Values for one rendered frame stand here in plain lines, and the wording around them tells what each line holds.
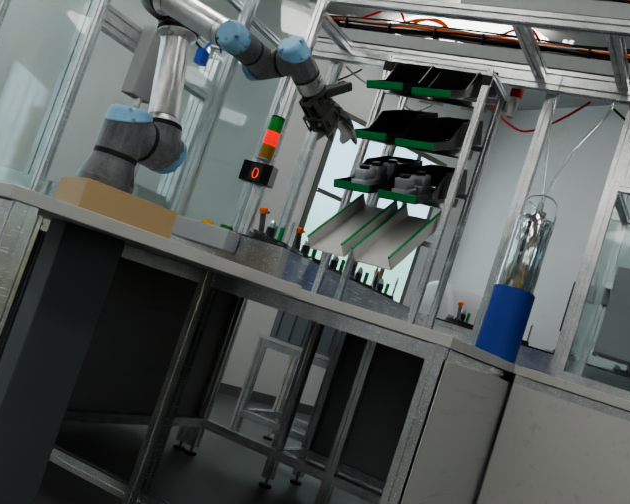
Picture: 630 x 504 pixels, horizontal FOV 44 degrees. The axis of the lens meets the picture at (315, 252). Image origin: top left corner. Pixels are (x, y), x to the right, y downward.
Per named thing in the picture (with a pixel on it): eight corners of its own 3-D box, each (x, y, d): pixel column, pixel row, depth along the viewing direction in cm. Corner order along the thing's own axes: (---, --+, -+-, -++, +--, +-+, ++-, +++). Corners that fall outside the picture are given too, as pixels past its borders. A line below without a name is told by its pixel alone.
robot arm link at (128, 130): (84, 142, 206) (102, 94, 207) (119, 159, 217) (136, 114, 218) (116, 149, 199) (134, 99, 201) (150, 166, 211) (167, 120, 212)
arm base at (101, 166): (91, 180, 196) (105, 143, 197) (65, 176, 207) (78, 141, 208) (141, 201, 206) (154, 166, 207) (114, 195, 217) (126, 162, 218)
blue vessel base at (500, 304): (509, 364, 280) (531, 292, 282) (467, 350, 287) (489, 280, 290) (517, 367, 294) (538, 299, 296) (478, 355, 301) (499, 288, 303)
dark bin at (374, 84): (402, 91, 230) (403, 65, 228) (366, 88, 238) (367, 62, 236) (451, 89, 251) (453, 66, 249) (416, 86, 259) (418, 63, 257)
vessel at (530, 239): (529, 292, 283) (560, 193, 286) (492, 281, 290) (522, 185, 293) (536, 298, 296) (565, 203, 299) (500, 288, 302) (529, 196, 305)
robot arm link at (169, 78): (118, 161, 215) (150, -17, 227) (154, 179, 228) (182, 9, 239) (152, 159, 209) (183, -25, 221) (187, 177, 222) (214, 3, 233)
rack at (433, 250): (413, 327, 225) (496, 68, 231) (305, 293, 242) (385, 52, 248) (434, 336, 243) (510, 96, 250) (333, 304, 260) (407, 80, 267)
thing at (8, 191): (9, 197, 152) (14, 183, 152) (-54, 183, 228) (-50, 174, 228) (298, 297, 189) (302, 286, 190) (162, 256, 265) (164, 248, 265)
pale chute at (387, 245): (391, 270, 217) (389, 257, 215) (353, 261, 225) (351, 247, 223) (444, 223, 235) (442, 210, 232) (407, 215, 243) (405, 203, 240)
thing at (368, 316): (449, 348, 190) (453, 336, 190) (29, 212, 261) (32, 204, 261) (546, 386, 314) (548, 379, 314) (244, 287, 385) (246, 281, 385)
